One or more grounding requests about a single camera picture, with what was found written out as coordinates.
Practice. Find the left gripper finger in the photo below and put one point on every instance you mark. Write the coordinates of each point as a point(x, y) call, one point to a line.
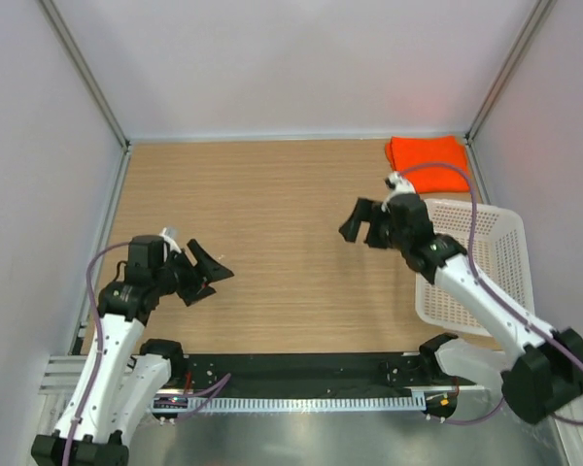
point(209, 268)
point(193, 294)

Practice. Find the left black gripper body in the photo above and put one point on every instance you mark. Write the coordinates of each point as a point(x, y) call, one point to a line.
point(177, 276)

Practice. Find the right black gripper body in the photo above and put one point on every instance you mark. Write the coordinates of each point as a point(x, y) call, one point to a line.
point(395, 238)

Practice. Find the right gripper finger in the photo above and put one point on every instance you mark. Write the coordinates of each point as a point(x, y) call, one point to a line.
point(361, 213)
point(375, 235)

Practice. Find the orange t shirt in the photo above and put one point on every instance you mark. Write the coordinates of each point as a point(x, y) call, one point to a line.
point(422, 162)

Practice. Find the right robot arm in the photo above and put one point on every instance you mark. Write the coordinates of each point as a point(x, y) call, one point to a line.
point(543, 367)

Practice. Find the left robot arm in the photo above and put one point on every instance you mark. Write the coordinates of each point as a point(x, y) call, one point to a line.
point(111, 396)

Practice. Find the white plastic basket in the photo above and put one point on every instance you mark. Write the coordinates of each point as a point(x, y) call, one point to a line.
point(499, 250)

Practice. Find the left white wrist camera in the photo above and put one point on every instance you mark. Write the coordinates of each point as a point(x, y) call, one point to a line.
point(169, 235)

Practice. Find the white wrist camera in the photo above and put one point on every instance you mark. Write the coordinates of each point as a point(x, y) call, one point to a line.
point(169, 235)
point(397, 185)

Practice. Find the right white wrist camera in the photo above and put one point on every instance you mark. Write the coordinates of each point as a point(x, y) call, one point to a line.
point(397, 185)

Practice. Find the slotted cable duct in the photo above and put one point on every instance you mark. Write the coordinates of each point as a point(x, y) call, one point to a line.
point(175, 405)

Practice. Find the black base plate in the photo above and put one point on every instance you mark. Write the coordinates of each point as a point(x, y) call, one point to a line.
point(343, 375)

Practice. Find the aluminium rail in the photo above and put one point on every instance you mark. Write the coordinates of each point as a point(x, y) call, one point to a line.
point(62, 374)

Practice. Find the left aluminium frame post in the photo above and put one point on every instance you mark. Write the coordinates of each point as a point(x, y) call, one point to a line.
point(61, 29)

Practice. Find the aluminium frame post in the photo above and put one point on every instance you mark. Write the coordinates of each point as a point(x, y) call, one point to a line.
point(535, 19)
point(61, 29)

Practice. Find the right aluminium frame post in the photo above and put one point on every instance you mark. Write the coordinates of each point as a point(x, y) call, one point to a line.
point(535, 19)

